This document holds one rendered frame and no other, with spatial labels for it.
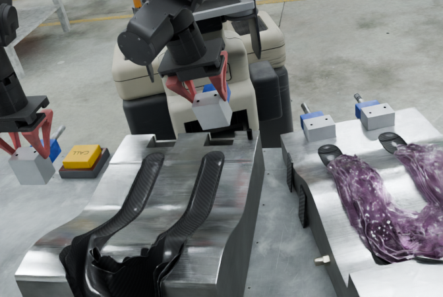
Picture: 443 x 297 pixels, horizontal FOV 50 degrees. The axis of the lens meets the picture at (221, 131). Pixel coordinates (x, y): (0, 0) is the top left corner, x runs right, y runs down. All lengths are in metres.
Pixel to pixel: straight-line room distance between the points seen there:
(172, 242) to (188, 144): 0.27
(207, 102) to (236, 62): 0.41
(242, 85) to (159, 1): 0.57
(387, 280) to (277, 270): 0.21
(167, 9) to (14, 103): 0.28
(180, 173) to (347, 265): 0.31
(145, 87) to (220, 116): 0.71
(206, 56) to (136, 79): 0.74
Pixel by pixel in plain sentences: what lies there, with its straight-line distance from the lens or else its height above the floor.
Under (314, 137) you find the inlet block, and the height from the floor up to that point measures 0.86.
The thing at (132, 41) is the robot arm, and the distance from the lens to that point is 0.66.
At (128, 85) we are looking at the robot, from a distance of 1.47.
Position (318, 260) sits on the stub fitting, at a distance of 0.68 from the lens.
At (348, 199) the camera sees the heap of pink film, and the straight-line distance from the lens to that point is 0.67.
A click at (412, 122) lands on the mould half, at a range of 0.92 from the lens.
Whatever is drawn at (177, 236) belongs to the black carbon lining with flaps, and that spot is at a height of 0.92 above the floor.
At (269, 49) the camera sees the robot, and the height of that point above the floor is 0.76.
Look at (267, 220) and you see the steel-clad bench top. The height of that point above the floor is 0.80.
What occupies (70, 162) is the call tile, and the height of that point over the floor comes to 0.83.
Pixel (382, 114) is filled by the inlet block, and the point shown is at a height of 0.88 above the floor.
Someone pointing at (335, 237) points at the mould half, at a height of 0.88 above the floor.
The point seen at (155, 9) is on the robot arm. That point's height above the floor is 1.16.
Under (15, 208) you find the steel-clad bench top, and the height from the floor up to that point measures 0.80.
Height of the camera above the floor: 1.35
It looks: 32 degrees down
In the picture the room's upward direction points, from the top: 11 degrees counter-clockwise
